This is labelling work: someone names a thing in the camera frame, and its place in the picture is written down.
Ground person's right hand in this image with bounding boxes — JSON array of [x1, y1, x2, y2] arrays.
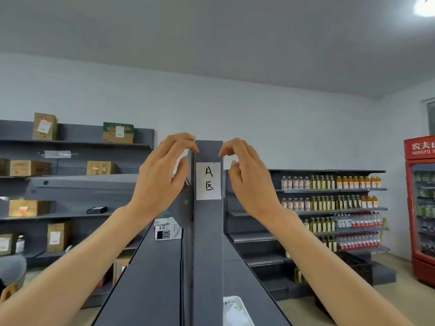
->
[[218, 138, 298, 231]]

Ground person's left hand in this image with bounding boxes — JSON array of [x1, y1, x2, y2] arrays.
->
[[126, 133, 200, 229]]

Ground white paper label A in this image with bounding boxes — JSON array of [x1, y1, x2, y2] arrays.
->
[[195, 162, 222, 201]]

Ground grey metal gondola shelf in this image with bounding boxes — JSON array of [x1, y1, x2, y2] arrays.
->
[[24, 139, 294, 326]]

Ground person's left forearm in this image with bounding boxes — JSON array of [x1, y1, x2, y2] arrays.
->
[[0, 206, 152, 326]]

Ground rows of red-label water bottles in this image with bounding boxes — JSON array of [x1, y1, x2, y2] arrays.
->
[[334, 211, 384, 252]]

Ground cardboard box with white label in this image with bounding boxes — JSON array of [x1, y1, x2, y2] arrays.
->
[[32, 112, 58, 141], [47, 221, 71, 253]]

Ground cardboard box with red label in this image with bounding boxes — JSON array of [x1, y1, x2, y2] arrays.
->
[[8, 199, 52, 217]]

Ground small cardboard box white label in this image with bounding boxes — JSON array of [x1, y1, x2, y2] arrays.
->
[[0, 233, 19, 256]]

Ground light blue carton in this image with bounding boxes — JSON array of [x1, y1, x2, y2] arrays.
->
[[154, 217, 183, 241]]

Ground grey shelving unit with bottles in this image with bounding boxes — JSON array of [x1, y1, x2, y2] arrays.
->
[[223, 168, 397, 302]]

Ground taped cardboard box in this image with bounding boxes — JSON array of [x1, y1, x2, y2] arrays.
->
[[86, 161, 118, 176]]

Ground green-topped cardboard box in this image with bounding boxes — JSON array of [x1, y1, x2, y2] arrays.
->
[[102, 122, 135, 144]]

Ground rows of olive green bottles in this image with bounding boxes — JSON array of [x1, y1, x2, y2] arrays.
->
[[308, 175, 362, 253]]

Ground grey shelving unit with boxes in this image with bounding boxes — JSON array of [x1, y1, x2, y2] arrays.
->
[[0, 119, 155, 309]]

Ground cardboard box with blue print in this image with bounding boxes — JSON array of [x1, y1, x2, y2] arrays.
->
[[113, 256, 133, 286]]

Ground rows of orange juice bottles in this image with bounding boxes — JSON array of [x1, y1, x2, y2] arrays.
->
[[335, 175, 382, 209]]

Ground white plastic basket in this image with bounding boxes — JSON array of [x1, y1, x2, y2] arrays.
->
[[222, 296, 256, 326]]

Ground cardboard box with red print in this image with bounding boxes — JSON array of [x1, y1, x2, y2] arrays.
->
[[9, 160, 52, 177]]

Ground grey chair with wooden legs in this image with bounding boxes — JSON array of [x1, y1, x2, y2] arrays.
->
[[0, 254, 27, 304]]

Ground red drinks fridge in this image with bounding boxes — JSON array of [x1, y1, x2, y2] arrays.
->
[[403, 135, 435, 288]]

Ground grey window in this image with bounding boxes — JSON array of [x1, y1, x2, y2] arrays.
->
[[426, 100, 435, 136]]

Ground ceiling light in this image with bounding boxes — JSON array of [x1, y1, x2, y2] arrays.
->
[[413, 0, 435, 17]]

